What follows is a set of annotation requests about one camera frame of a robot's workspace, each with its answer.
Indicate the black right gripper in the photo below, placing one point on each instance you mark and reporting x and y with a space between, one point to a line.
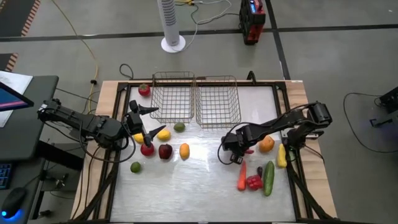
237 140

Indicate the white paper sheet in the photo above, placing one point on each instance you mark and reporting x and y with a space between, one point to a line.
17 81

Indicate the black floor device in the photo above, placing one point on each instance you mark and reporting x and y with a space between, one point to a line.
390 101

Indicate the pale green lime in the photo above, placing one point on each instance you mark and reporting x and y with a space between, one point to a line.
179 127

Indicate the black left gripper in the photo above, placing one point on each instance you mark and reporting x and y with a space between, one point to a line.
134 124

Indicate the white tower fan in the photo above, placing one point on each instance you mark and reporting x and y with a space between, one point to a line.
170 21

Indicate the green cucumber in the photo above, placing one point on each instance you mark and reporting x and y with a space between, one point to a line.
269 178

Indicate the black keyboard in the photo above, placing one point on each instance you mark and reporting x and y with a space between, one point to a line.
4 175

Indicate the yellow corn cob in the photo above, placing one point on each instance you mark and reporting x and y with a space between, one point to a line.
281 155

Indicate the orange yellow mango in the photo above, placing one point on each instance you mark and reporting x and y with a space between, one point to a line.
184 151

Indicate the bright green lime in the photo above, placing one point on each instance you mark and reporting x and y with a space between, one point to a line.
136 167

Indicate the red bell pepper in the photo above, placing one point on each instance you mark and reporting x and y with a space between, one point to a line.
254 182

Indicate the black metal table frame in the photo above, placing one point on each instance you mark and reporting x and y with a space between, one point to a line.
122 86

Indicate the dark grey desk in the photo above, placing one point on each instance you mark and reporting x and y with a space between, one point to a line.
34 130

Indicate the orange bell pepper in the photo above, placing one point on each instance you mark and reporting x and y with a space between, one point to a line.
266 144

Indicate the orange carrot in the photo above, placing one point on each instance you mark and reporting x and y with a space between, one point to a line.
242 175

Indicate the black mat with striped edge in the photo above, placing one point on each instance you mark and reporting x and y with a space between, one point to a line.
6 60
14 15

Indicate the small dark eggplant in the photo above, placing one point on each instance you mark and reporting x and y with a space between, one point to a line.
259 171

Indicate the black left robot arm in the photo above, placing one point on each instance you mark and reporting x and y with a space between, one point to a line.
93 126

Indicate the yellow lemon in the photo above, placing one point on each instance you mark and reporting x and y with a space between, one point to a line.
163 135
138 138

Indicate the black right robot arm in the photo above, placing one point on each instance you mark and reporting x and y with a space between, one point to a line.
289 119

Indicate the red chili pepper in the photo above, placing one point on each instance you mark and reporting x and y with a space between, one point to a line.
249 151

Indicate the red tomato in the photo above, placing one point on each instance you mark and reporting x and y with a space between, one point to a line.
147 150

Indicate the dark red apple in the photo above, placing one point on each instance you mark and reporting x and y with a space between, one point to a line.
165 151

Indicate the tilted computer screen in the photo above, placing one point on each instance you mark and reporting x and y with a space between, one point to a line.
12 99

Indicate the wooden table board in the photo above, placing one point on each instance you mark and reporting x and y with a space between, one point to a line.
107 93

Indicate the red and black toolbox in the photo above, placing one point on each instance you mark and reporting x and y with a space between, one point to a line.
252 20

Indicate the black computer mouse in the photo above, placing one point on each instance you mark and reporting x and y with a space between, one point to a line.
13 202

